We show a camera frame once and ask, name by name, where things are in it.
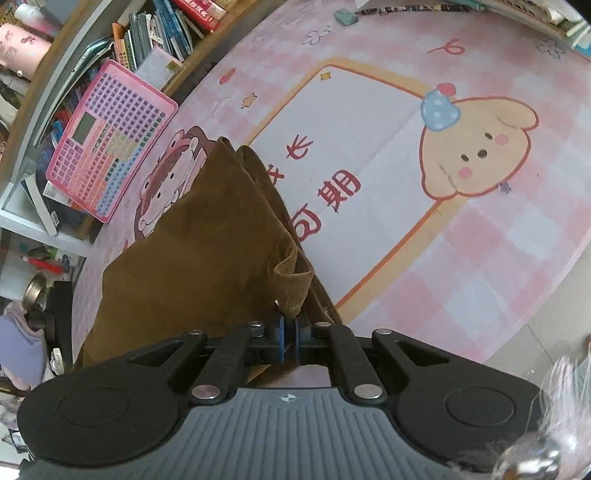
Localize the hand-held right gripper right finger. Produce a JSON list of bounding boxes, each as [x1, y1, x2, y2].
[[294, 316, 451, 407]]

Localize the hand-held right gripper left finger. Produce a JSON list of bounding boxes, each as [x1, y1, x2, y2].
[[127, 318, 286, 407]]

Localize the brown corduroy pants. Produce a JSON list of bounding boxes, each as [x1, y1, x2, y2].
[[74, 136, 345, 386]]

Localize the pink checkered cartoon table mat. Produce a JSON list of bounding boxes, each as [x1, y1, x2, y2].
[[69, 0, 591, 398]]

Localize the black box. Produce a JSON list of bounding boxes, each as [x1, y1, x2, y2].
[[44, 281, 75, 370]]

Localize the red tassel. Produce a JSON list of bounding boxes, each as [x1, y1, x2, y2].
[[28, 257, 64, 274]]

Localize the brass bowl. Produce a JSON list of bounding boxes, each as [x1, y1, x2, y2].
[[22, 273, 49, 310]]

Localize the shiny metal ball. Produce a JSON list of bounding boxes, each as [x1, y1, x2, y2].
[[501, 434, 561, 480]]

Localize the purple cloth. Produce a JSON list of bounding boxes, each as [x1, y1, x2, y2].
[[0, 300, 47, 393]]

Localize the pink keyboard learning tablet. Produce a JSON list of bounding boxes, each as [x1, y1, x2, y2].
[[45, 60, 178, 223]]

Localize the white fluffy pompom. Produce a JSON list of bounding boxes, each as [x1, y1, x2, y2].
[[536, 355, 591, 480]]

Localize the row of books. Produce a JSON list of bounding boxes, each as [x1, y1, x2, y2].
[[111, 0, 232, 75]]

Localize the white wooden bookshelf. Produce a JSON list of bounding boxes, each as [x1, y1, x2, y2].
[[0, 0, 287, 250]]

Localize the pink printed bottle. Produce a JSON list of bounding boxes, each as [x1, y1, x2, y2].
[[0, 23, 51, 79]]

